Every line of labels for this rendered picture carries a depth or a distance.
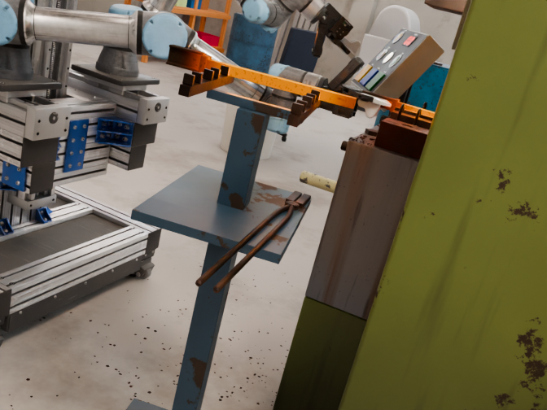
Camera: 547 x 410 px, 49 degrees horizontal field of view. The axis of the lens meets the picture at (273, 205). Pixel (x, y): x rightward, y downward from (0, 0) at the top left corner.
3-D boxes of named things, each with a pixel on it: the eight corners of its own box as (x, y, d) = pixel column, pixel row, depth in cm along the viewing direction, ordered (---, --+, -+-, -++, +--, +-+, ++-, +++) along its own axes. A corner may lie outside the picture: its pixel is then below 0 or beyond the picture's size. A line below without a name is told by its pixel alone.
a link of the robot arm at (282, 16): (247, 16, 199) (270, -9, 194) (262, 18, 209) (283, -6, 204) (262, 34, 198) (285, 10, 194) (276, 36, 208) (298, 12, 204)
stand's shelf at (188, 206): (130, 219, 117) (131, 209, 116) (196, 172, 154) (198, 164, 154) (278, 264, 113) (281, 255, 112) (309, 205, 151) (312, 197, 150)
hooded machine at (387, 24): (404, 117, 868) (436, 15, 822) (393, 121, 810) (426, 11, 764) (357, 103, 893) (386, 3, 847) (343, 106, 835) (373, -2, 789)
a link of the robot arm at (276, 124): (283, 128, 188) (292, 93, 185) (290, 137, 178) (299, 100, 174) (259, 122, 186) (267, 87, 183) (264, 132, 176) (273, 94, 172)
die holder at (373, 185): (304, 295, 165) (348, 139, 150) (339, 253, 199) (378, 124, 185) (513, 377, 149) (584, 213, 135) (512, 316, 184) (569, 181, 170)
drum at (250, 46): (271, 90, 811) (287, 23, 782) (251, 93, 756) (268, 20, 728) (233, 79, 830) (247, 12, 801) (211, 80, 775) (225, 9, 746)
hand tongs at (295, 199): (218, 295, 92) (219, 288, 92) (193, 285, 93) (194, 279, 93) (309, 199, 148) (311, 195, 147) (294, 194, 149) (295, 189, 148)
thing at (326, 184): (297, 184, 219) (300, 170, 217) (301, 181, 223) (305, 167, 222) (415, 224, 207) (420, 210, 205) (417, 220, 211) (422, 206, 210)
